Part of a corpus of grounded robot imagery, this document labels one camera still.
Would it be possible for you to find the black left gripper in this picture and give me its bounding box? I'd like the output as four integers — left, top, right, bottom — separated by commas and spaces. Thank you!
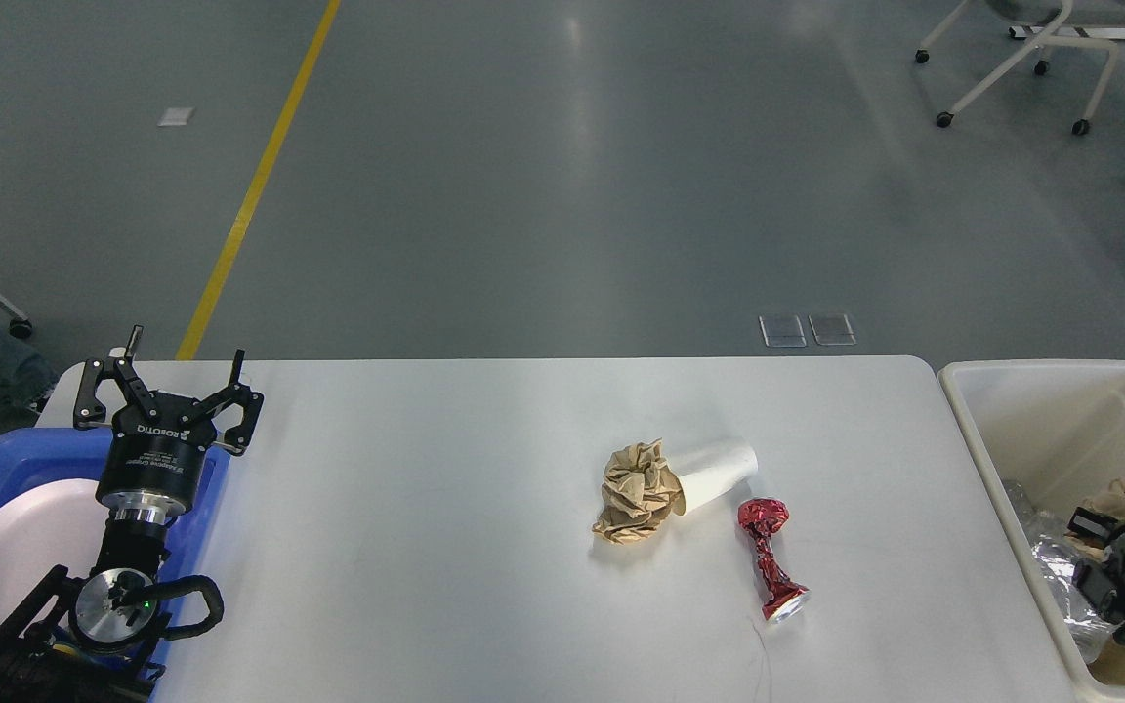
73, 326, 266, 517

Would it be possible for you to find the light brown paper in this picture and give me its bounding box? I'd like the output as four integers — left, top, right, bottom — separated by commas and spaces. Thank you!
1067, 476, 1125, 561

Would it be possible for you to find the pink plate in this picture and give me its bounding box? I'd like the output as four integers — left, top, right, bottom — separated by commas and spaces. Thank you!
0, 477, 108, 624

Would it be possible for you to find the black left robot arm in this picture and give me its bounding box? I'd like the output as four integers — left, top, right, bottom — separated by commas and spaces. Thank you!
0, 326, 266, 702

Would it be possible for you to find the clear plastic wrap in bin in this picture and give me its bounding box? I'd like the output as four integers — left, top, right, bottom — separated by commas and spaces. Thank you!
1001, 479, 1037, 530

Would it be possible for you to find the beige plastic bin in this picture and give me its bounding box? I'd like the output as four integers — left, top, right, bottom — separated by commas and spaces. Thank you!
938, 359, 1125, 702

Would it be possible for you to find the blue plastic tray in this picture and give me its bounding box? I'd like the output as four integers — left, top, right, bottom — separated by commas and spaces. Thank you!
0, 429, 230, 668

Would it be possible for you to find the crushed red can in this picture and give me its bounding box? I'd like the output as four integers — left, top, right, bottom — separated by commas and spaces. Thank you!
737, 498, 810, 627

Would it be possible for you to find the lying white paper cup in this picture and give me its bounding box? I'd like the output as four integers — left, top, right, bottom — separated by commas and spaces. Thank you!
665, 438, 759, 516

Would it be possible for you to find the dark crumpled brown paper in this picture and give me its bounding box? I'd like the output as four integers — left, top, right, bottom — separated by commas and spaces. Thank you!
591, 439, 685, 546

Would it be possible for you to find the white rolling chair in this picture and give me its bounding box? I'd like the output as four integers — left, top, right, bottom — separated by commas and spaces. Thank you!
935, 1, 1125, 135

